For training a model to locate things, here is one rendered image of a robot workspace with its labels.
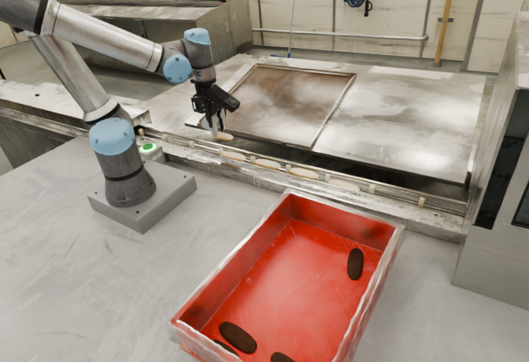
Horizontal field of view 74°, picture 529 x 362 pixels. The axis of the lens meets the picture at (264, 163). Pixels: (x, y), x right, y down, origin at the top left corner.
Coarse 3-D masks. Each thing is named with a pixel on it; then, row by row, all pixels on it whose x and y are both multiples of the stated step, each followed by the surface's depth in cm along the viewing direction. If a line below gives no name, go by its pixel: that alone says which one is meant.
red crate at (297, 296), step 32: (288, 224) 101; (288, 256) 92; (320, 256) 91; (256, 288) 85; (288, 288) 84; (320, 288) 83; (352, 288) 82; (224, 320) 78; (256, 320) 78; (288, 320) 77; (320, 320) 76; (192, 352) 72; (256, 352) 72; (288, 352) 71; (320, 352) 71
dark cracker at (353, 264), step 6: (354, 252) 90; (360, 252) 90; (348, 258) 89; (354, 258) 88; (360, 258) 88; (348, 264) 87; (354, 264) 87; (360, 264) 87; (348, 270) 86; (354, 270) 85; (360, 270) 85; (354, 276) 84; (360, 276) 84
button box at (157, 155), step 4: (156, 144) 132; (140, 148) 131; (156, 148) 130; (160, 148) 131; (140, 152) 129; (144, 152) 128; (148, 152) 128; (152, 152) 128; (156, 152) 130; (160, 152) 132; (144, 156) 128; (148, 156) 127; (152, 156) 129; (156, 156) 130; (160, 156) 132; (164, 156) 134; (152, 160) 129; (156, 160) 131; (160, 160) 132; (164, 160) 134
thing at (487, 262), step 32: (512, 32) 86; (512, 64) 68; (512, 96) 56; (512, 128) 105; (480, 160) 86; (512, 160) 97; (480, 192) 68; (512, 192) 63; (480, 224) 78; (512, 224) 66; (480, 256) 73; (512, 256) 70; (480, 288) 78; (512, 288) 74
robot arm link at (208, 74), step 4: (192, 68) 113; (204, 68) 119; (208, 68) 112; (212, 68) 113; (192, 72) 114; (196, 72) 112; (200, 72) 112; (204, 72) 112; (208, 72) 112; (212, 72) 113; (196, 76) 113; (200, 76) 113; (204, 76) 113; (208, 76) 113; (212, 76) 114; (196, 80) 115; (200, 80) 113; (204, 80) 113; (208, 80) 114
